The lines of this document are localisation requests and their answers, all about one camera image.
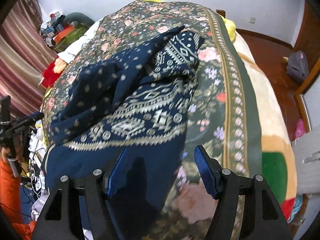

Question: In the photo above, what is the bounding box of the navy patterned hooded garment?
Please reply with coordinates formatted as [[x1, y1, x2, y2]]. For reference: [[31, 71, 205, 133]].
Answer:
[[43, 26, 204, 230]]

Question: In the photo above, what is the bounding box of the orange sleeve forearm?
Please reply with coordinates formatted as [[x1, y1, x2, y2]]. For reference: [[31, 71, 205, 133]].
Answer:
[[1, 160, 36, 239]]

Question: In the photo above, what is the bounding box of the person's left hand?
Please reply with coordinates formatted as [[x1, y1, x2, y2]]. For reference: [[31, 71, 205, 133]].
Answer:
[[1, 135, 24, 165]]

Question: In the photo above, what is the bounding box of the colourful fleece blanket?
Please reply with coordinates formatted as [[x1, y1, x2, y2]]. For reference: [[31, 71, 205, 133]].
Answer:
[[233, 29, 300, 219]]

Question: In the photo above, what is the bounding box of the dark floral bedspread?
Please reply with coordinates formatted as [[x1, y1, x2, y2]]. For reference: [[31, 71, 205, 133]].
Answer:
[[42, 0, 262, 239]]

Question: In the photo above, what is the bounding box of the red and cream plush blanket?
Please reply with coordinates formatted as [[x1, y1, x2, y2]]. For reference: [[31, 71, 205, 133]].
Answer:
[[40, 57, 67, 88]]

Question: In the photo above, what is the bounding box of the striped maroon curtain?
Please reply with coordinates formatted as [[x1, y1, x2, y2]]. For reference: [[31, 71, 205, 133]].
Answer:
[[1, 0, 56, 116]]

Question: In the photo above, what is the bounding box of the white cloth on bed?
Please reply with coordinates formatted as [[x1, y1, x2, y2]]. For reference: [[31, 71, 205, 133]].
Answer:
[[58, 18, 103, 64]]

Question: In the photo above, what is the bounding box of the pink slipper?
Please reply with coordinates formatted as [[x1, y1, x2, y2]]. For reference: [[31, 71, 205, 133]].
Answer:
[[295, 119, 306, 139]]

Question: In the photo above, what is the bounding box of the clutter pile of small items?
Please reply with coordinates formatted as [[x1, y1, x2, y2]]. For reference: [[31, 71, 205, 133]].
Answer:
[[40, 11, 65, 47]]

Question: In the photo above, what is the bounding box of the grey plush toy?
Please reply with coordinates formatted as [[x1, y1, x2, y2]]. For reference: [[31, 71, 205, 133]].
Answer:
[[63, 12, 94, 28]]

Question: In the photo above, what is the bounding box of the grey backpack on floor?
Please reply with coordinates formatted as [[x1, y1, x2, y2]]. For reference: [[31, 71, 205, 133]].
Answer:
[[286, 50, 309, 85]]

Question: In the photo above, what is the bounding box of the wall socket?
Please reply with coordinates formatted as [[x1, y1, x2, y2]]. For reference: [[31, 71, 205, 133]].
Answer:
[[249, 17, 255, 24]]

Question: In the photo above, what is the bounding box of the wooden bed post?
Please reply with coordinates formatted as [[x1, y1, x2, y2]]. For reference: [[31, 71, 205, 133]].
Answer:
[[216, 9, 226, 18]]

